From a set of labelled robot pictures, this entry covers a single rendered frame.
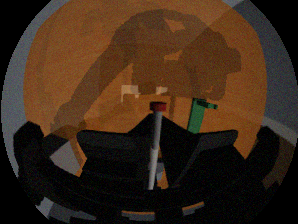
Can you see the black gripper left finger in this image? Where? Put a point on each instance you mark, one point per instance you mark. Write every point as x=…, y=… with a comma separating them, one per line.
x=133, y=146

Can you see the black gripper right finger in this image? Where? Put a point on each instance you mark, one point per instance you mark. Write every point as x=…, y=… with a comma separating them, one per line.
x=179, y=148

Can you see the grey tapered pin with red head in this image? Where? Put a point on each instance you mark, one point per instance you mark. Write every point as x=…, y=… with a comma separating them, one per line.
x=157, y=109

